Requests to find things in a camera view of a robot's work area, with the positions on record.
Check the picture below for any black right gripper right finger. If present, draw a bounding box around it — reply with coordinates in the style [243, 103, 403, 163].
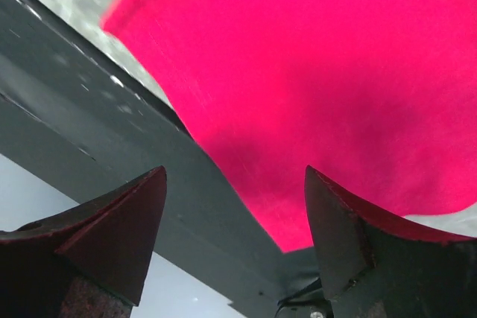
[305, 168, 476, 317]

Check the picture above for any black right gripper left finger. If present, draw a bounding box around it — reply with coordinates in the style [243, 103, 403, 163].
[1, 167, 167, 317]

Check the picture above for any pink t shirt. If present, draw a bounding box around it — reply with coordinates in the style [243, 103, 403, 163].
[101, 0, 476, 252]

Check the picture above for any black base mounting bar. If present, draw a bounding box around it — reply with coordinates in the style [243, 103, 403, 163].
[1, 0, 318, 317]

